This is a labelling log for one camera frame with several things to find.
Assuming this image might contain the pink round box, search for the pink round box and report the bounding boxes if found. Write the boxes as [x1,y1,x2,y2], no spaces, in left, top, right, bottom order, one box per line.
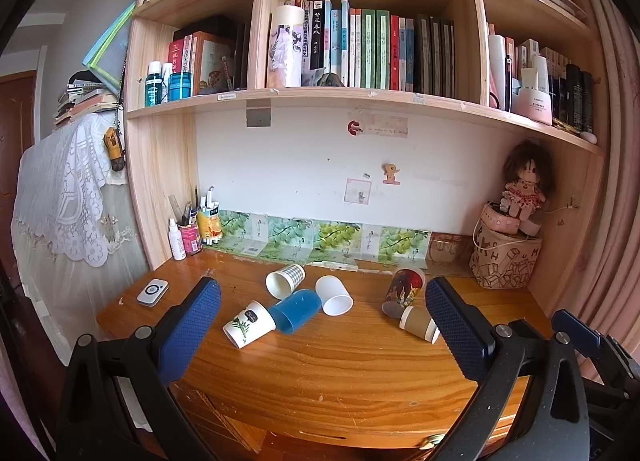
[481,202,542,238]

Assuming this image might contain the white cup with plant print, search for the white cup with plant print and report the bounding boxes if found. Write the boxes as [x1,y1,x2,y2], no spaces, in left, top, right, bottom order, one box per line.
[222,300,277,349]

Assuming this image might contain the pink curtain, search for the pink curtain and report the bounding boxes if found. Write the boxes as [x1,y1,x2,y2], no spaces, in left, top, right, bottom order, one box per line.
[570,0,640,382]

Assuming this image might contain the blue plastic cup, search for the blue plastic cup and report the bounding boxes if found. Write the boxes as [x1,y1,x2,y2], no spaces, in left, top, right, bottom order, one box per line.
[268,289,322,334]

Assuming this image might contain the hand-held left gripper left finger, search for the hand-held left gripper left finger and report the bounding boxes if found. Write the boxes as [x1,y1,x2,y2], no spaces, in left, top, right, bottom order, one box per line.
[56,277,223,461]

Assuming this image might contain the white squeeze tube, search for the white squeeze tube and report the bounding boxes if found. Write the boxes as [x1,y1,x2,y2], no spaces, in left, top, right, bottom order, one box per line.
[520,56,550,92]

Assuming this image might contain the small white round-button device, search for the small white round-button device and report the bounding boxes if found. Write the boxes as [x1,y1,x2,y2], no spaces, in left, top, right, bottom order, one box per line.
[137,279,169,307]

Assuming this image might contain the white rolled paper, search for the white rolled paper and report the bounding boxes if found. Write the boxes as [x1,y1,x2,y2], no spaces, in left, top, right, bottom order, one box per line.
[487,34,508,110]

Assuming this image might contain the white flower-print tube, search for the white flower-print tube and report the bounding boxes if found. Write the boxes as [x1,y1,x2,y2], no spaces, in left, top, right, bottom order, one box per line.
[266,5,305,88]

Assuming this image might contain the green-framed board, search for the green-framed board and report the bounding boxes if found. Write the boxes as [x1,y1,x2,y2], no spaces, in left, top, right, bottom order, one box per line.
[82,1,137,84]

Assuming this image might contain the teal cosmetic jar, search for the teal cosmetic jar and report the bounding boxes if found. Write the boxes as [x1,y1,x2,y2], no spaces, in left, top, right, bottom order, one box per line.
[168,72,194,102]

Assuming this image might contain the patterned beige fabric basket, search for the patterned beige fabric basket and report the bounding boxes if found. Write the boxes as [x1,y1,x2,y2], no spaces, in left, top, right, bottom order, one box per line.
[468,226,544,290]

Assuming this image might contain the row of upright books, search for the row of upright books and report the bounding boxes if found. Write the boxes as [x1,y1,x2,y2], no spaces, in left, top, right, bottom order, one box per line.
[285,0,457,99]

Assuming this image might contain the plain white paper cup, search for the plain white paper cup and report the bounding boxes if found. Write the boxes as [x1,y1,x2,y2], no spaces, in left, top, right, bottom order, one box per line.
[315,275,354,317]

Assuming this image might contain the grape-print folded card strip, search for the grape-print folded card strip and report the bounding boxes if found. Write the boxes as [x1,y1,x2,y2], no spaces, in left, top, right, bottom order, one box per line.
[216,210,432,266]

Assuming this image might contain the wooden bookshelf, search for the wooden bookshelf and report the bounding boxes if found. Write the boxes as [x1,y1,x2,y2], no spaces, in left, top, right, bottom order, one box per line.
[122,0,609,314]

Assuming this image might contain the stack of books and papers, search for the stack of books and papers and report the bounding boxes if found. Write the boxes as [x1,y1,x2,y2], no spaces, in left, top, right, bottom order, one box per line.
[52,71,125,129]

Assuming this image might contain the pink note wall sticker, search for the pink note wall sticker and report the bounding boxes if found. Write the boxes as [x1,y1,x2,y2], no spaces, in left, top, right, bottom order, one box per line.
[345,178,373,206]

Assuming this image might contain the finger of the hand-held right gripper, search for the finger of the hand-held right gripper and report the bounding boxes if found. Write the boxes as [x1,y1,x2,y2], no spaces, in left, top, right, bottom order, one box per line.
[552,309,609,363]

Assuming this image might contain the white spray bottle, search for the white spray bottle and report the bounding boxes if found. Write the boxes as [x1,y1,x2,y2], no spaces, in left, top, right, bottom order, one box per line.
[168,218,187,262]

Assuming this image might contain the grey tape patch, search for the grey tape patch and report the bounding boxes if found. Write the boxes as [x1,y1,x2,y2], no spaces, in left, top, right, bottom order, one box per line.
[246,98,272,128]

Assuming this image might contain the yellow hanging toy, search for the yellow hanging toy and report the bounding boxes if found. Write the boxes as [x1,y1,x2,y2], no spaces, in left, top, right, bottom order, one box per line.
[102,127,127,172]

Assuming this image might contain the brown wooden door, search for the brown wooden door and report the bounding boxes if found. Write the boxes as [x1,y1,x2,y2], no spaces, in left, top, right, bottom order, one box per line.
[0,70,38,262]

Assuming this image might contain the brown paper cup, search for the brown paper cup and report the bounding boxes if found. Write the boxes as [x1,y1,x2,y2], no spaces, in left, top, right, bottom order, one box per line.
[399,305,441,345]

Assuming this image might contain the red and pink books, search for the red and pink books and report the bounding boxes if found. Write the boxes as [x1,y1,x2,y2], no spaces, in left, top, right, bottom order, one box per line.
[167,16,248,96]

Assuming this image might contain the white lace cloth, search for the white lace cloth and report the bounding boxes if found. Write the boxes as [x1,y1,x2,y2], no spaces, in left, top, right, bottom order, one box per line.
[10,113,151,292]

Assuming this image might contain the row of black bottles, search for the row of black bottles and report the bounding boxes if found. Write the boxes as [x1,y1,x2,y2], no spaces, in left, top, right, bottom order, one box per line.
[548,63,596,134]

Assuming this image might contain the tall teal bottle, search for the tall teal bottle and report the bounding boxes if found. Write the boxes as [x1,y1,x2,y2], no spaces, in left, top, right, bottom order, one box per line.
[144,61,164,108]

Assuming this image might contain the yellow pen box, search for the yellow pen box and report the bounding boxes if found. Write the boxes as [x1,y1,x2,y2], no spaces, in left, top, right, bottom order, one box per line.
[197,187,223,246]

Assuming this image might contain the brown-haired rag doll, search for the brown-haired rag doll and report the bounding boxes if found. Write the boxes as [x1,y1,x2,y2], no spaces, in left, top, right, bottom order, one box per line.
[500,140,557,222]

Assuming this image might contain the checked paper cup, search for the checked paper cup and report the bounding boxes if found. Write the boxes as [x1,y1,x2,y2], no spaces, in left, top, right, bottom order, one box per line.
[265,263,306,300]

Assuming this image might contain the pink pen holder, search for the pink pen holder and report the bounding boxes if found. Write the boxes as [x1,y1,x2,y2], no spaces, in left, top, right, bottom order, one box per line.
[177,222,202,257]

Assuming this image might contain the dark picture-print paper cup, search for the dark picture-print paper cup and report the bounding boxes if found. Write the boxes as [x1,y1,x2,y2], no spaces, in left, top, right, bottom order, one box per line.
[381,268,426,319]

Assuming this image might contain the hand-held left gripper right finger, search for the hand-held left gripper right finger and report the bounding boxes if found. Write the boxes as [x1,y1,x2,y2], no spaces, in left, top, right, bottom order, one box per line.
[425,276,592,461]

